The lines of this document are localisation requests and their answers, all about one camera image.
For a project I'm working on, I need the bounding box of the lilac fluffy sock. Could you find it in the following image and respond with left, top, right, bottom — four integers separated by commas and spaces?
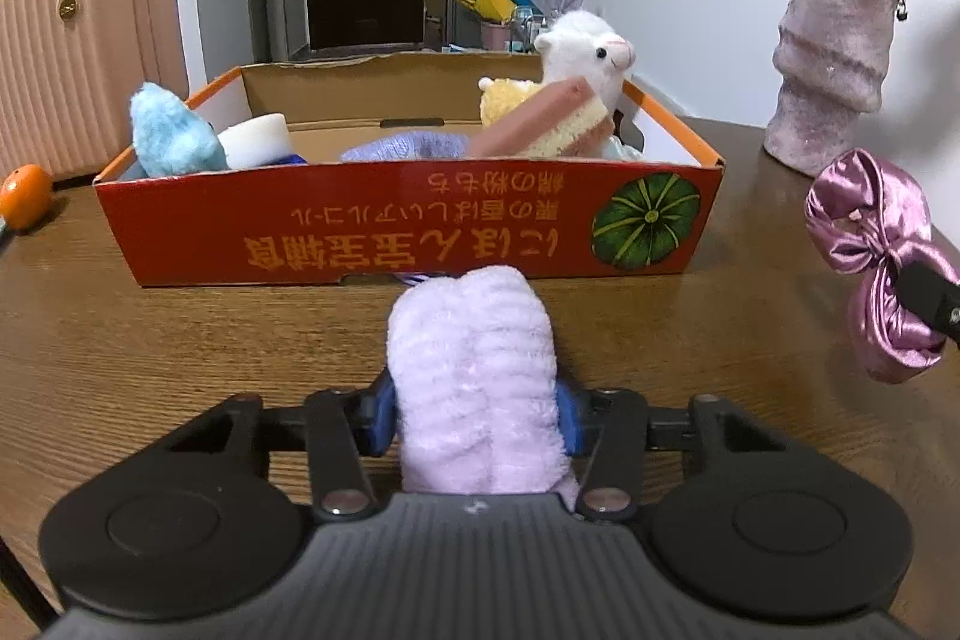
386, 266, 579, 509

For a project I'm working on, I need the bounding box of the pink satin scrunchie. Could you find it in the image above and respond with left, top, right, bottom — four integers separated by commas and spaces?
804, 148, 958, 385

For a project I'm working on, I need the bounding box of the purple knitted cloth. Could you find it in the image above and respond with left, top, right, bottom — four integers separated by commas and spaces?
340, 130, 470, 163

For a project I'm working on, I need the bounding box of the red cardboard box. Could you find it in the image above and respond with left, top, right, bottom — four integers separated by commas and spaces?
94, 52, 724, 286

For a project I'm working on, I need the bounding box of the pink textured vase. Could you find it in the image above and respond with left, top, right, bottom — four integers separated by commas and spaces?
763, 0, 898, 177

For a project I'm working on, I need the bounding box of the pink sponge block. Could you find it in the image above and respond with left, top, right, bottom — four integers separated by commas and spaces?
466, 76, 615, 159

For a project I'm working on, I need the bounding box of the yellow plush toy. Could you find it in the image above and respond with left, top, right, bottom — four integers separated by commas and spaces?
478, 76, 542, 127

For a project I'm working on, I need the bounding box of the blue fluffy plush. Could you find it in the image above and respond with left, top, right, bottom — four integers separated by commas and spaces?
130, 83, 229, 177

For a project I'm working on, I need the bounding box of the white alpaca plush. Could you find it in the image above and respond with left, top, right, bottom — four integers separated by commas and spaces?
534, 10, 636, 115

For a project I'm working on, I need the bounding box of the orange fruit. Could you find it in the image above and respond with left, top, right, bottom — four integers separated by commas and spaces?
0, 164, 52, 232

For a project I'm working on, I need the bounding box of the pink ribbed suitcase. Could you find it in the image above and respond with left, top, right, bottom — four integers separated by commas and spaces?
0, 0, 189, 181

